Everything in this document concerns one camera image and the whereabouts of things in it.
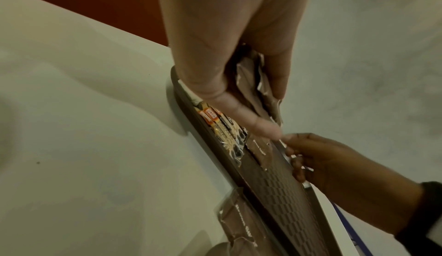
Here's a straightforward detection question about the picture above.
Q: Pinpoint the person's right hand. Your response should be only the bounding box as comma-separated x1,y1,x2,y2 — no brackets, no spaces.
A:
281,132,426,234

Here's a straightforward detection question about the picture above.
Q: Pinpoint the person's left hand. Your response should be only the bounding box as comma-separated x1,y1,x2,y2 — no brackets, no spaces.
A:
153,0,315,141

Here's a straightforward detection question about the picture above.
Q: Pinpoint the handful of brown sugar packets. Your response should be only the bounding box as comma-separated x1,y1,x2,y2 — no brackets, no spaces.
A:
234,43,286,127

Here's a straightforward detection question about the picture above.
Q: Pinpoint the brown plastic tray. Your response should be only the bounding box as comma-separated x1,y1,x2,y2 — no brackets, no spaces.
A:
170,66,343,256

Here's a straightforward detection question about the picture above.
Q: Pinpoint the row of gold coffee sachets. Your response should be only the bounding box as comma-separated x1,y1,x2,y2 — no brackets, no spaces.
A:
193,100,250,167

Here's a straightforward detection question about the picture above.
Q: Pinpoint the pile of brown sugar packets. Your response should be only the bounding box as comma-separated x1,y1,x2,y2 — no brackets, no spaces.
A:
215,187,287,256

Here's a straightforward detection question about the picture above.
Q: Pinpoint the red padded chair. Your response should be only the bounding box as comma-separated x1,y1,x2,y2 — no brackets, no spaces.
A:
10,0,170,47

